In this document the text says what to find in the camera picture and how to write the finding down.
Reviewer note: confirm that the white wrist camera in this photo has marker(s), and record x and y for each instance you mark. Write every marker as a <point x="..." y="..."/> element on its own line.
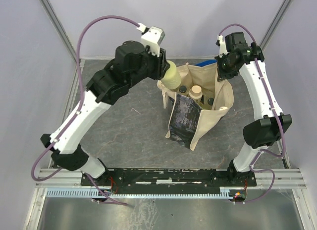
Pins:
<point x="152" y="37"/>
<point x="222" y="46"/>

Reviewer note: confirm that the right aluminium frame post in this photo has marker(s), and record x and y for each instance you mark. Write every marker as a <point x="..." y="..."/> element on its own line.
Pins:
<point x="268" y="19"/>

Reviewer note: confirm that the light blue cable duct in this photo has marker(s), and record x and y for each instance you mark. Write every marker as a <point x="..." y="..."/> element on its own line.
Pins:
<point x="146" y="191"/>

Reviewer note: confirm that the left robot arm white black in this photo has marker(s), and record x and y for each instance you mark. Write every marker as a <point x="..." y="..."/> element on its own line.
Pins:
<point x="132" y="63"/>

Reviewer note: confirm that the beige jar wide lid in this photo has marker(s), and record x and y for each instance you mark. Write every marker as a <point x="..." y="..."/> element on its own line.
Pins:
<point x="196" y="93"/>

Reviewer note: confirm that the beige canvas tote bag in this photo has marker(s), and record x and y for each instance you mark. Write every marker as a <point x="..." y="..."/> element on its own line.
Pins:
<point x="189" y="121"/>

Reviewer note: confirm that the aluminium front rail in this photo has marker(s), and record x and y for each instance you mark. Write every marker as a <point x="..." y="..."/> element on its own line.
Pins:
<point x="284" y="179"/>

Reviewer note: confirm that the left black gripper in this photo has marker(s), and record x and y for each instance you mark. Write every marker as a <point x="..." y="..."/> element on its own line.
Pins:
<point x="161" y="65"/>

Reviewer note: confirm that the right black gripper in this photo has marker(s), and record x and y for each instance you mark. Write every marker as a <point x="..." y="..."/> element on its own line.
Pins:
<point x="222" y="75"/>

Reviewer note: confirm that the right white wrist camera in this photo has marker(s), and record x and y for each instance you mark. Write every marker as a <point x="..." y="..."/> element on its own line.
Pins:
<point x="222" y="46"/>

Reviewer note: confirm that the small circuit board red led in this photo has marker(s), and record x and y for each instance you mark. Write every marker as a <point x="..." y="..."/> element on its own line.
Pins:
<point x="239" y="196"/>

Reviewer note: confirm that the left aluminium frame post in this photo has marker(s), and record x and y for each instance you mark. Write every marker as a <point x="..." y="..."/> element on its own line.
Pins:
<point x="46" y="4"/>

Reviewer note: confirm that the clear square bottle back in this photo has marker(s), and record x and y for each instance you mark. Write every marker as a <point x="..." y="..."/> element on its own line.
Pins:
<point x="210" y="101"/>

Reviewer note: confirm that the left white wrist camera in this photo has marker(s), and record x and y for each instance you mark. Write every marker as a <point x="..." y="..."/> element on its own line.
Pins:
<point x="152" y="37"/>

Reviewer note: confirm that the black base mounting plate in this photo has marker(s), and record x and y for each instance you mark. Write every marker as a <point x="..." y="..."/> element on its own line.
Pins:
<point x="122" y="177"/>

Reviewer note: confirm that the aluminium frame post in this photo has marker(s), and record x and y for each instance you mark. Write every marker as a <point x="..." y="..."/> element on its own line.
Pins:
<point x="46" y="4"/>
<point x="268" y="19"/>

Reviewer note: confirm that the yellow green pump bottle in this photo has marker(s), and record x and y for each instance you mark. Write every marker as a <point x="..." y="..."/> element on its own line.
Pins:
<point x="172" y="78"/>

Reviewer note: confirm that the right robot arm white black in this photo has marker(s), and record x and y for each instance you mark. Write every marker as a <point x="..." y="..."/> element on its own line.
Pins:
<point x="270" y="123"/>

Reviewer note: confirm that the blue cloth behind bag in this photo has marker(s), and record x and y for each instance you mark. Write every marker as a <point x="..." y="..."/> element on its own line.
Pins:
<point x="205" y="63"/>

